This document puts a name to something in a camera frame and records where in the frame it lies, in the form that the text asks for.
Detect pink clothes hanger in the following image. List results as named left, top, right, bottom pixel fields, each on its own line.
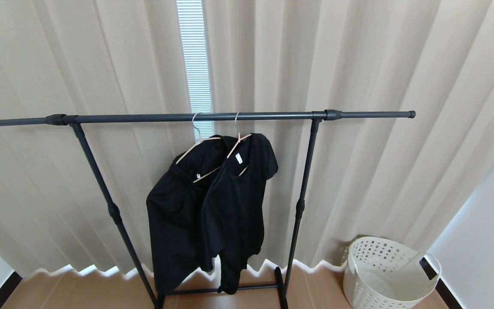
left=226, top=112, right=253, bottom=176
left=175, top=112, right=222, bottom=184

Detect black short-sleeved shirt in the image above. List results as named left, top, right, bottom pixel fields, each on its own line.
left=199, top=133, right=279, bottom=295

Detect black shorts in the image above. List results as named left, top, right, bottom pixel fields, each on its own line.
left=146, top=135, right=239, bottom=297

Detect black clothes rack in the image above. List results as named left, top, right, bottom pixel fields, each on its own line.
left=0, top=109, right=416, bottom=309

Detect white laundry basket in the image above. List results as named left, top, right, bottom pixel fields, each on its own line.
left=343, top=236, right=443, bottom=309

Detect window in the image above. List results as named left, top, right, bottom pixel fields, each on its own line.
left=176, top=0, right=214, bottom=140

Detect beige curtain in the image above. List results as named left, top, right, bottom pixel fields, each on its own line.
left=202, top=0, right=494, bottom=269
left=0, top=0, right=200, bottom=277

